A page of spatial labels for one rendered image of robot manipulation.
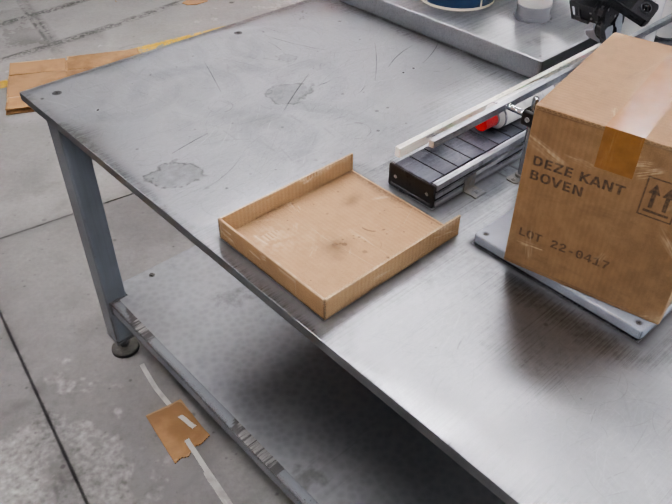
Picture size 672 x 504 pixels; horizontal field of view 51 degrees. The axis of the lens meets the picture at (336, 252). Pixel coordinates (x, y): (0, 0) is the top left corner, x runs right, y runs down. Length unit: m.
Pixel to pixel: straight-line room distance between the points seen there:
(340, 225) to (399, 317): 0.23
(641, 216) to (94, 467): 1.45
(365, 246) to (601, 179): 0.38
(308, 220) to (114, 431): 1.00
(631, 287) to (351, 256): 0.42
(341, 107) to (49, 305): 1.25
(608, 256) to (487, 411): 0.28
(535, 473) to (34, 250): 2.06
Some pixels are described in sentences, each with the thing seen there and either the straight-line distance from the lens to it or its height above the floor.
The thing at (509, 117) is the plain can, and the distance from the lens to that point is 1.39.
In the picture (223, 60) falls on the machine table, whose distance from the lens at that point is 1.78.
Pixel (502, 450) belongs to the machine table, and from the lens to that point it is 0.92.
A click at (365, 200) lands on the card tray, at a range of 1.25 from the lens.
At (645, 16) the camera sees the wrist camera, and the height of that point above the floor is 1.04.
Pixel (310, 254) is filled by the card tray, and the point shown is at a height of 0.83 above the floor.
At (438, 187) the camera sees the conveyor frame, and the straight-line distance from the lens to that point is 1.23.
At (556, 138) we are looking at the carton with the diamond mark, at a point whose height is 1.08.
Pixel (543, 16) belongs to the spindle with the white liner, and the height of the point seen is 0.90.
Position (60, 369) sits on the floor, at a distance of 2.20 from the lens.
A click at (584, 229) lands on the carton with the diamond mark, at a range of 1.05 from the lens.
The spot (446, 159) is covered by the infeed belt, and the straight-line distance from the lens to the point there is 1.30.
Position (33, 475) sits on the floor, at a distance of 2.00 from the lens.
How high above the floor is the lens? 1.57
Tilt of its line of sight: 40 degrees down
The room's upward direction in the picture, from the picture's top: straight up
